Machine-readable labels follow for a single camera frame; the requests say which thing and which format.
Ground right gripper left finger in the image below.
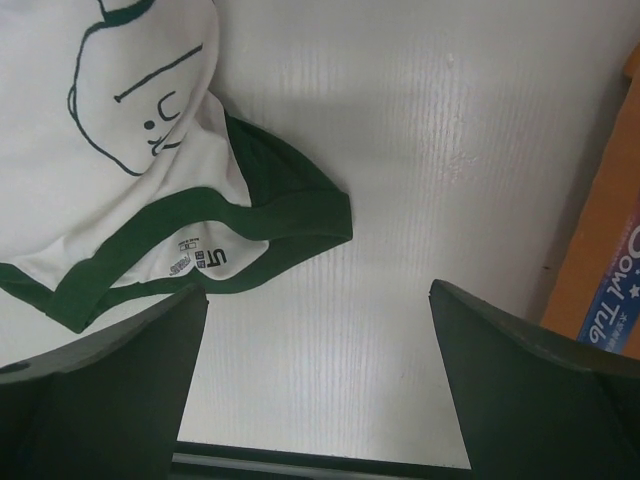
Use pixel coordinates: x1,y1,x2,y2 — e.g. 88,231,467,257
1,286,208,479

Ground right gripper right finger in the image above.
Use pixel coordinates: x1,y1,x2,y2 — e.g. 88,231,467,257
429,280,639,479

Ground white green sleeved t shirt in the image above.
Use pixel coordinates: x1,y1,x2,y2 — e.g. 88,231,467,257
1,1,353,333

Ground orange plastic tub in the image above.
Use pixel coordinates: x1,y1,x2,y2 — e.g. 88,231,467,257
541,48,639,359

